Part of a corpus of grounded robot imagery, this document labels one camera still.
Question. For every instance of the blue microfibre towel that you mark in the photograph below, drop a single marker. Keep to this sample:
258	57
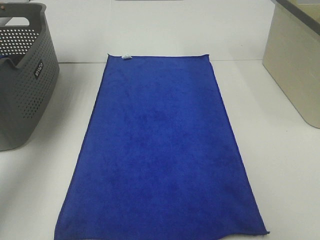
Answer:
159	159

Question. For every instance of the beige storage box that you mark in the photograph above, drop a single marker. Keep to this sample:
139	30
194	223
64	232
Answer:
292	55

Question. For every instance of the grey perforated laundry basket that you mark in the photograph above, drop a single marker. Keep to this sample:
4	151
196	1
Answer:
29	71

